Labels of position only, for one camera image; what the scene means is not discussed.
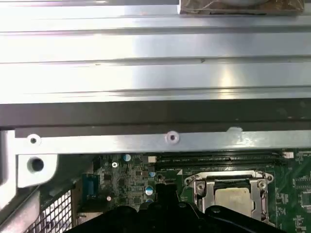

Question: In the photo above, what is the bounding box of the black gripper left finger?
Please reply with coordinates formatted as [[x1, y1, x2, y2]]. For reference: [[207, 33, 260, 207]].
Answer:
[[67, 183, 168, 233]]

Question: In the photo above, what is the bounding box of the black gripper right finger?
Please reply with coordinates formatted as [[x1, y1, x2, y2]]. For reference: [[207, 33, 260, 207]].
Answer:
[[167, 183, 287, 233]]

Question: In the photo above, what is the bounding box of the CPU with silver top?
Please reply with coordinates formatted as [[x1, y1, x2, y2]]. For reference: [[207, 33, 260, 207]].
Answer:
[[214, 186, 256, 217]]

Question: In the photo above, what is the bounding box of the metal socket cover frame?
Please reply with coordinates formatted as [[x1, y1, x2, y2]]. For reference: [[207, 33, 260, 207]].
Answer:
[[193, 173, 270, 223]]

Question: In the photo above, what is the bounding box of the CPU socket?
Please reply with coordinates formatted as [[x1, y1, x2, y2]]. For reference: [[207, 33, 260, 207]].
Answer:
[[183, 169, 277, 233]]

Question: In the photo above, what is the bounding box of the black RAM slot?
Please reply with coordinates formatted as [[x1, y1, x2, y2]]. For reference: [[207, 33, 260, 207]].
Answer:
[[148, 151, 295, 159], [148, 158, 287, 168]]

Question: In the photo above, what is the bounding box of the blue serial port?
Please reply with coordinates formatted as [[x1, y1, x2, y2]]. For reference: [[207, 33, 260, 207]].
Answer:
[[82, 173, 100, 202]]

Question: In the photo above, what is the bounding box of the black and silver PC case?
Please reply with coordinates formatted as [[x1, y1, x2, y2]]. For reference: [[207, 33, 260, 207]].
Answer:
[[0, 101, 311, 233]]

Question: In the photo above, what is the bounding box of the green motherboard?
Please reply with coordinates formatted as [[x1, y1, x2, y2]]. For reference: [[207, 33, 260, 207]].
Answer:
[[72, 148, 311, 233]]

